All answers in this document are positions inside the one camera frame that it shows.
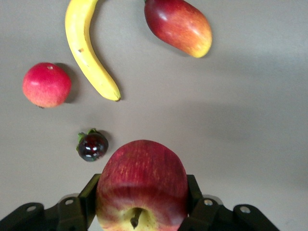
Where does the red yellow mango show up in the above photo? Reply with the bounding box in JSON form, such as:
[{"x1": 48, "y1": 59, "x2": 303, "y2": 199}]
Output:
[{"x1": 143, "y1": 0, "x2": 213, "y2": 59}]

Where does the red yellow apple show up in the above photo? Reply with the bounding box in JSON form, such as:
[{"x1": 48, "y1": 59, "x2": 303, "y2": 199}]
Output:
[{"x1": 95, "y1": 139, "x2": 189, "y2": 231}]

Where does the round red apple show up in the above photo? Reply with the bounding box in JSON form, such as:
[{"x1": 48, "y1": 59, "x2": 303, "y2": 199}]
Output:
[{"x1": 22, "y1": 62, "x2": 72, "y2": 109}]

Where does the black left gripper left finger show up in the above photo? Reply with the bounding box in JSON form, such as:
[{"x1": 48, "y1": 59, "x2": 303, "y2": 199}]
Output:
[{"x1": 0, "y1": 173, "x2": 102, "y2": 231}]

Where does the brown table mat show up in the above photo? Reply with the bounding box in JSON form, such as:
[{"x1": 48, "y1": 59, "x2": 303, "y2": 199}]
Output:
[{"x1": 0, "y1": 0, "x2": 308, "y2": 231}]

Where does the dark purple mangosteen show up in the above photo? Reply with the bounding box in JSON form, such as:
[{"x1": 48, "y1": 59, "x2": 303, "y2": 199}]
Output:
[{"x1": 76, "y1": 128, "x2": 109, "y2": 162}]

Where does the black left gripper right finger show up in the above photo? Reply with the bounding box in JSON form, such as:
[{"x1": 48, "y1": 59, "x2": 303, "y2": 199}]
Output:
[{"x1": 185, "y1": 174, "x2": 281, "y2": 231}]

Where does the yellow banana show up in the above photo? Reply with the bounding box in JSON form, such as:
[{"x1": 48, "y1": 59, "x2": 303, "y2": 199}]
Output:
[{"x1": 64, "y1": 0, "x2": 122, "y2": 102}]

